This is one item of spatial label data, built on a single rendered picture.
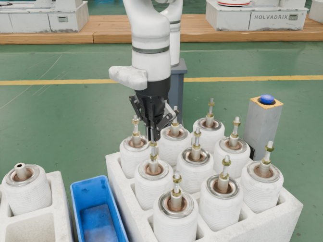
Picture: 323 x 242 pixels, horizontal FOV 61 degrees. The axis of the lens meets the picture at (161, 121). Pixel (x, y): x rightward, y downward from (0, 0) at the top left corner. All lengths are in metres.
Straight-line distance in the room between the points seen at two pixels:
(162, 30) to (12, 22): 2.45
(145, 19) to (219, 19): 2.22
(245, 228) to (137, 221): 0.24
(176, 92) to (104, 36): 1.53
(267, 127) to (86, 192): 0.59
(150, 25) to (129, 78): 0.09
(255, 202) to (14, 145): 1.00
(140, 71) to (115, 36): 2.09
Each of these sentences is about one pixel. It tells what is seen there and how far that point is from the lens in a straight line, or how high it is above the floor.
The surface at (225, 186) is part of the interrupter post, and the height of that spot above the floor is 0.26.
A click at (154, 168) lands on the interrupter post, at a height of 0.26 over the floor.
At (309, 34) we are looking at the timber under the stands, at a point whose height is 0.06.
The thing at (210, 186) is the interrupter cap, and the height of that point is 0.25.
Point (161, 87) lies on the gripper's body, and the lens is 0.53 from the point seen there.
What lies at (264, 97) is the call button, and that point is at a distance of 0.89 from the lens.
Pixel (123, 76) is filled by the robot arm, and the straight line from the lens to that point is 0.50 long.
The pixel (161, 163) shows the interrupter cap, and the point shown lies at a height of 0.25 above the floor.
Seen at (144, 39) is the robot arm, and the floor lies 0.58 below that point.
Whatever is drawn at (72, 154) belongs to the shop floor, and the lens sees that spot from 1.18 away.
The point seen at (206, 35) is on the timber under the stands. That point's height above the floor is 0.06.
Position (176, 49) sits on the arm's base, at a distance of 1.13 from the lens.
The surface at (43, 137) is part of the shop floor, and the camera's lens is 1.34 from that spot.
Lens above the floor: 0.70
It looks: 32 degrees down
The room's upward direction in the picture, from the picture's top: straight up
